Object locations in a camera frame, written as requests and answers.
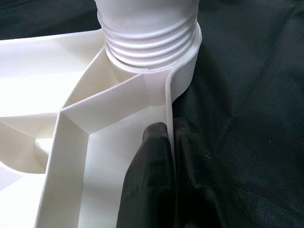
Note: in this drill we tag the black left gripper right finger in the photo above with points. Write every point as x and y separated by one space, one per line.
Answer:
199 185

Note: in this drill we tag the white plastic table leg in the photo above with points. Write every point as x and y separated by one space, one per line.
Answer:
147 23

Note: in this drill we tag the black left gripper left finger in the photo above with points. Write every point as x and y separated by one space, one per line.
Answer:
149 178

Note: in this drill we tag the white plastic table top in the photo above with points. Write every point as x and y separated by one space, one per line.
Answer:
71 118

